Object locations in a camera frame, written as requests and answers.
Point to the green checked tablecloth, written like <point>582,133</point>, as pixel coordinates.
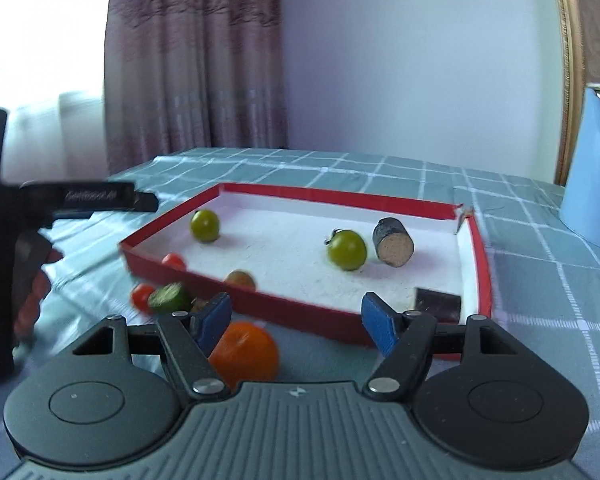
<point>546,280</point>

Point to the brown longan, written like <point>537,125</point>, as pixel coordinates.
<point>198,305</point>
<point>242,279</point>

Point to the pink patterned curtain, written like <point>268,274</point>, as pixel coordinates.
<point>182,74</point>

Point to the dark eggplant piece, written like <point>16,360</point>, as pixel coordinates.
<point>444,307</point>
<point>393,245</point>

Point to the red shallow cardboard box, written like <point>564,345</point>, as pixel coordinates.
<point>304,258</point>

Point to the gold padded headboard frame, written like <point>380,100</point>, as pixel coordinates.
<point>579,26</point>

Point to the orange mandarin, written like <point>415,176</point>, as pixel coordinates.
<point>245,353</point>

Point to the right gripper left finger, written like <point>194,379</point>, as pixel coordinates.
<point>118,390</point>

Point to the red cherry tomato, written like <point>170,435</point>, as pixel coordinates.
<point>140,297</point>
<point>174,261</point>

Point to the light blue electric kettle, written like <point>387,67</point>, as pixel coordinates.
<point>580,210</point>

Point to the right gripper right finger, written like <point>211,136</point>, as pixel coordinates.
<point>474,389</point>

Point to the green cucumber piece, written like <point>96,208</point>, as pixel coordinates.
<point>170,298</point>

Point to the person's left hand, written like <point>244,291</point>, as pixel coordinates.
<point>32,289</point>

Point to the small green tomato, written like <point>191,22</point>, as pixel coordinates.
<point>205,225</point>

